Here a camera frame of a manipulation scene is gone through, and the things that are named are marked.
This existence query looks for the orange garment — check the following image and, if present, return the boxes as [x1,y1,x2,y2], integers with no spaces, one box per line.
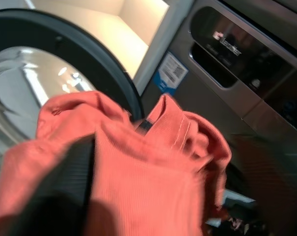
[0,90,233,236]

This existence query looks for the white counter cabinet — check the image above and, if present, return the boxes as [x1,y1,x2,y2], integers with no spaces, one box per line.
[28,0,174,79]

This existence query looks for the round washing machine door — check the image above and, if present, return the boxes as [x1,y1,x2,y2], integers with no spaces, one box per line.
[0,8,146,173]

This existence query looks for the blue white label sticker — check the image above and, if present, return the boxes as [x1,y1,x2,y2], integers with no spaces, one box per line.
[152,52,189,96]

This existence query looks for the grey washing machine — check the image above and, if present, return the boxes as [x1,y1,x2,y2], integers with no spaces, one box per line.
[138,0,297,236]

